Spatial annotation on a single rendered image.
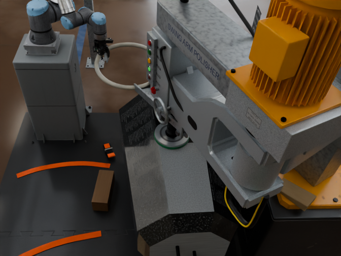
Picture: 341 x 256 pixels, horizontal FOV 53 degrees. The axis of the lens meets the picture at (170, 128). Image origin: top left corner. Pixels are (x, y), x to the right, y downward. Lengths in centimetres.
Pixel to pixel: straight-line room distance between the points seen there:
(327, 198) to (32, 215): 203
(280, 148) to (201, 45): 50
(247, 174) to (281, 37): 63
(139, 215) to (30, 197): 120
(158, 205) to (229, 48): 95
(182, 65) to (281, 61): 81
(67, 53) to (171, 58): 132
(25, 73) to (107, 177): 99
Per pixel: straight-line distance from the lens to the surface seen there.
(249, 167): 132
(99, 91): 370
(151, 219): 189
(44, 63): 270
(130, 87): 231
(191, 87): 158
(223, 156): 151
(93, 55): 400
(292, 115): 106
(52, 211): 281
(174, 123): 186
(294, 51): 91
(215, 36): 137
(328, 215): 212
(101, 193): 268
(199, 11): 153
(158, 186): 193
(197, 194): 188
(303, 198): 201
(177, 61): 162
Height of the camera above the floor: 236
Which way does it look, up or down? 46 degrees down
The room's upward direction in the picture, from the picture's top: 5 degrees clockwise
